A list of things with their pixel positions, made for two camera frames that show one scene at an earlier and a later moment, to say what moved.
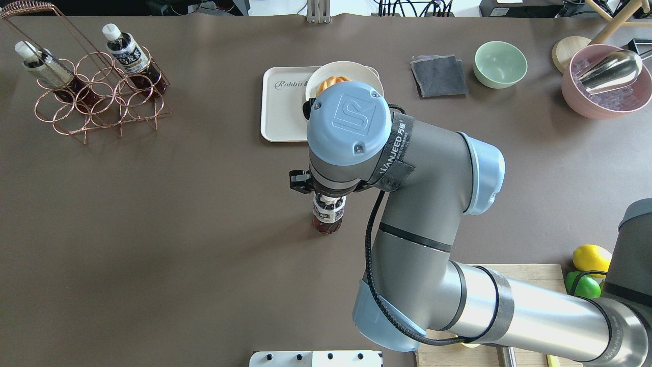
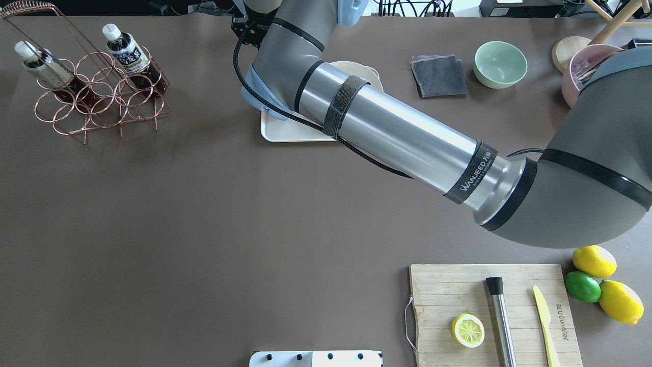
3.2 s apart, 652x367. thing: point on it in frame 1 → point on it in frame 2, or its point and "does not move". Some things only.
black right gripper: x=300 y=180 → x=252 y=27
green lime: x=579 y=284 does not move
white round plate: x=354 y=71 does not move
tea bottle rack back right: x=134 y=60 does not move
